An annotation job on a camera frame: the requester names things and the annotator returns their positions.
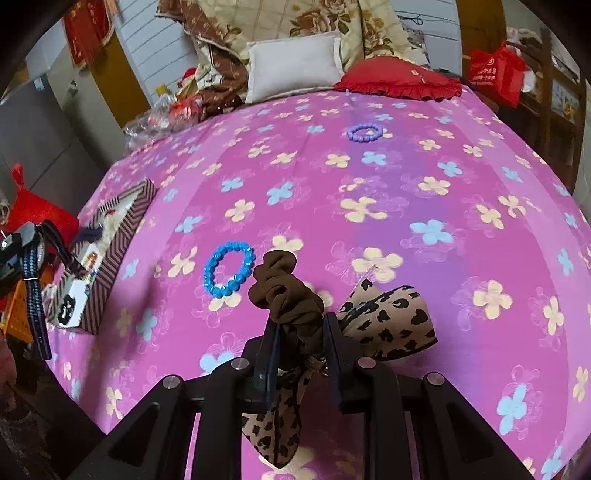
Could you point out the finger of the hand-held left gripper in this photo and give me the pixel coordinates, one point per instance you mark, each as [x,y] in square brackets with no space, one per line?
[9,274]
[14,242]

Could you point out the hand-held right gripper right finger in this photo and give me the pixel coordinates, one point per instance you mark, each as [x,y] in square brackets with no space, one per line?
[333,364]

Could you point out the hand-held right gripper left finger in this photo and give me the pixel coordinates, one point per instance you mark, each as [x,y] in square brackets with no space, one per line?
[275,364]

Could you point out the brown scrunchie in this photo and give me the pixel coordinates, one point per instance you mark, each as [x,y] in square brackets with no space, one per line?
[286,295]

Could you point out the leopard print ribbon bow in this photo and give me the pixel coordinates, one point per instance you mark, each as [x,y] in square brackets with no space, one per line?
[392,323]

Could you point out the chevron striped box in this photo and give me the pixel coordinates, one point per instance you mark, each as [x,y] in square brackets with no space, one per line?
[108,277]

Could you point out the orange perforated basket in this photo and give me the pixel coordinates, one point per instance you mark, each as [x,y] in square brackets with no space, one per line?
[18,304]

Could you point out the grey cabinet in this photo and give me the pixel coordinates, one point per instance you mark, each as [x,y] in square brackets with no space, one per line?
[46,124]

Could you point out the clear plastic bags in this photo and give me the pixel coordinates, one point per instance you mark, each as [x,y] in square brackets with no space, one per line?
[143,129]

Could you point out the brown wooden door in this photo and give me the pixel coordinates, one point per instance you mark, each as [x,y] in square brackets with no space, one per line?
[117,74]

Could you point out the plastic bottle with yellow cap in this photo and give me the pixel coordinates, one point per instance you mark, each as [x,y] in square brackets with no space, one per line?
[164,98]

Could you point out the red packet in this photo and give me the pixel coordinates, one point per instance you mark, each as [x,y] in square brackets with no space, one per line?
[184,109]

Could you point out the red hanging decoration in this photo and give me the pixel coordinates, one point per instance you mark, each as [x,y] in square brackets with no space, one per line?
[87,25]

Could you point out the red and white cloth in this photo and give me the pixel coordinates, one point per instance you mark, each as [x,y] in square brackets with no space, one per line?
[187,77]

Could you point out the red ruffled pillow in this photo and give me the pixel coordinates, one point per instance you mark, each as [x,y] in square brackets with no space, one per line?
[392,76]

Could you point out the white pillow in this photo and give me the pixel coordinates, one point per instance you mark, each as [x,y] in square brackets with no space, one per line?
[291,64]

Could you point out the red shopping bag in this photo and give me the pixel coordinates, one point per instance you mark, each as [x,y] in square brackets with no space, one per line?
[494,69]

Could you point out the wooden chair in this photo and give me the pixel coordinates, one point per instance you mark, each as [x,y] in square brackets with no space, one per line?
[581,120]

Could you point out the floral quilt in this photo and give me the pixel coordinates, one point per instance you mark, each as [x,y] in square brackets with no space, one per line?
[300,14]

